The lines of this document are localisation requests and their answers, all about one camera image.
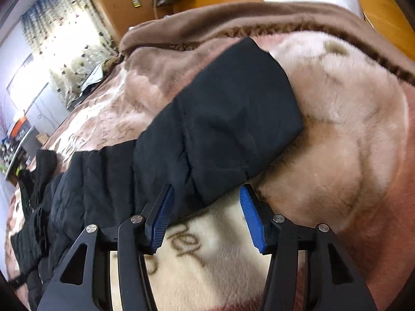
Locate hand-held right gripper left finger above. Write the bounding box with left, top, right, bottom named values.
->
left=37, top=183, right=176, bottom=311

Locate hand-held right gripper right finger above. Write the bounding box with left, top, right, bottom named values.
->
left=239, top=183, right=378, bottom=311

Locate black padded jacket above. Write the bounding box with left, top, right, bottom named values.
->
left=10, top=37, right=305, bottom=311

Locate pink beige printed blanket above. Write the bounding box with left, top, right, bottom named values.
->
left=0, top=32, right=415, bottom=311

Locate cluttered shelf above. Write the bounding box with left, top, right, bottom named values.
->
left=0, top=125, right=36, bottom=179

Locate orange box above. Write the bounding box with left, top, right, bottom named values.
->
left=9, top=118, right=30, bottom=137

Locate patterned curtain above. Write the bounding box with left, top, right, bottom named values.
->
left=20, top=0, right=119, bottom=109

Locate brown plush blanket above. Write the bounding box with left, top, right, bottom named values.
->
left=119, top=1, right=415, bottom=86

